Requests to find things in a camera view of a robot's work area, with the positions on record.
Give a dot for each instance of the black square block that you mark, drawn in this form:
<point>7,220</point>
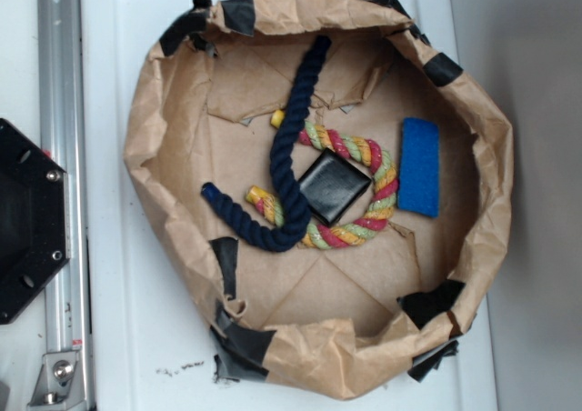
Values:
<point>331,185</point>

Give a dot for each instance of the brown paper bag bin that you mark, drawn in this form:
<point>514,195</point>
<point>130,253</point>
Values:
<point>234,103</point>

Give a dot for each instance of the blue sponge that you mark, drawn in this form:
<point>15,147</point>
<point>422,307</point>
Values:
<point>419,168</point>

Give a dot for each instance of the white tray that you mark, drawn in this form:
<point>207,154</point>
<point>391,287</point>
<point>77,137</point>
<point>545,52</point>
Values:
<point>152,349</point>

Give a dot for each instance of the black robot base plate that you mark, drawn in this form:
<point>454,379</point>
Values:
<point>33,226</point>

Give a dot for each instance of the aluminium extrusion rail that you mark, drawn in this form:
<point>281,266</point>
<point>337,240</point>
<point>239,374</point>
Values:
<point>67,296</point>

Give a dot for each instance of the metal corner bracket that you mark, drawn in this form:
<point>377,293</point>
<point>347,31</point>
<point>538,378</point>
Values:
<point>59,385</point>

